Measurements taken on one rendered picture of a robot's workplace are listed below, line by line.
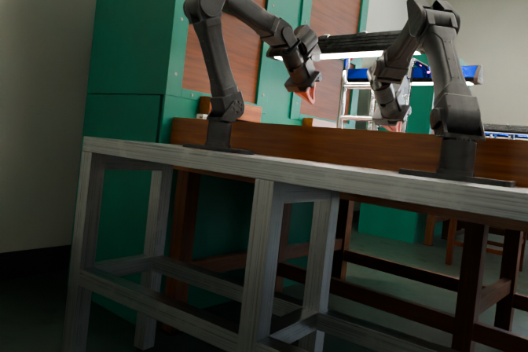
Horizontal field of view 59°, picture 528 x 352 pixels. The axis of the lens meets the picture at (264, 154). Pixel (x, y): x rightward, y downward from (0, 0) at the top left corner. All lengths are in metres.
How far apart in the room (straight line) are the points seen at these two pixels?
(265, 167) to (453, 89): 0.40
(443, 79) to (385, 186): 0.31
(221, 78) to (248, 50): 0.82
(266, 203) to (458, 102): 0.41
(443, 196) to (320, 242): 0.44
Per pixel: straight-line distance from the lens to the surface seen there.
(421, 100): 4.33
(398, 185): 0.78
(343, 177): 0.82
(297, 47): 1.38
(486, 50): 6.75
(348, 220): 2.57
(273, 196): 0.89
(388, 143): 1.18
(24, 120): 2.28
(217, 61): 1.21
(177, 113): 1.73
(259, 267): 0.92
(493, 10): 6.89
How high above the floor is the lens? 0.69
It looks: 1 degrees down
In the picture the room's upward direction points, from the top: 6 degrees clockwise
